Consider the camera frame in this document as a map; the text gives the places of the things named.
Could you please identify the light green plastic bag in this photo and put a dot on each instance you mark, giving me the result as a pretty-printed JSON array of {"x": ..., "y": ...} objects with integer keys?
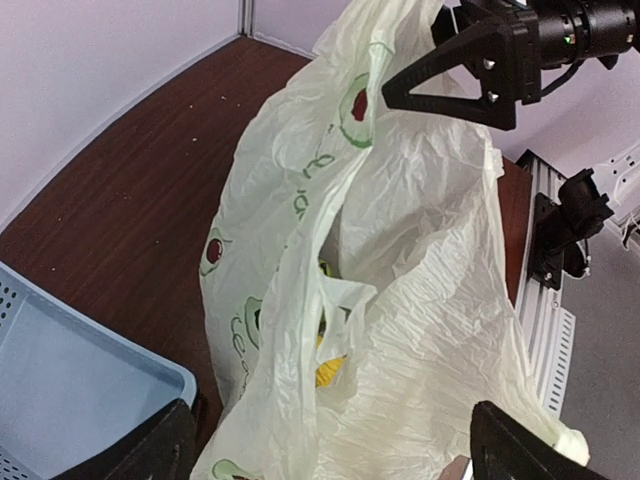
[{"x": 405, "y": 209}]

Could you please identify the front aluminium rail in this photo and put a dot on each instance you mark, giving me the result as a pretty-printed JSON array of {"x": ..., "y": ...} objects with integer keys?
[{"x": 548, "y": 327}]

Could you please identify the right aluminium frame post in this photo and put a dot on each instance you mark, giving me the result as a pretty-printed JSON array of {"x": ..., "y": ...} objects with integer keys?
[{"x": 246, "y": 13}]

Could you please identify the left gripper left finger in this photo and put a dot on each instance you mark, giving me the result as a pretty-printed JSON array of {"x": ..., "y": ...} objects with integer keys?
[{"x": 162, "y": 447}]

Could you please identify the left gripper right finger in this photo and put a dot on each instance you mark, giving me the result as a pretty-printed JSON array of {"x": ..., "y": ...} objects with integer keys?
[{"x": 501, "y": 448}]

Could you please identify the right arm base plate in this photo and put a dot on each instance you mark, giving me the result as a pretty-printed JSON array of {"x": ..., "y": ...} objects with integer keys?
[{"x": 546, "y": 257}]

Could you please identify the light blue perforated basket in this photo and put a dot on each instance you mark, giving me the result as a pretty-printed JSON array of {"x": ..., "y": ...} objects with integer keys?
[{"x": 70, "y": 387}]

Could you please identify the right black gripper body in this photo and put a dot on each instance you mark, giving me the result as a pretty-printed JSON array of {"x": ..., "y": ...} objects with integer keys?
[{"x": 551, "y": 40}]

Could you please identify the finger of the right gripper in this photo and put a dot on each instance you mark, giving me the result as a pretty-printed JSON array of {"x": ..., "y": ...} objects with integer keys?
[
  {"x": 471, "y": 76},
  {"x": 445, "y": 25}
]

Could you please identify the yellow fruit in bag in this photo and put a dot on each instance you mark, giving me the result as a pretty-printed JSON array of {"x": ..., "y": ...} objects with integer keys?
[{"x": 327, "y": 371}]

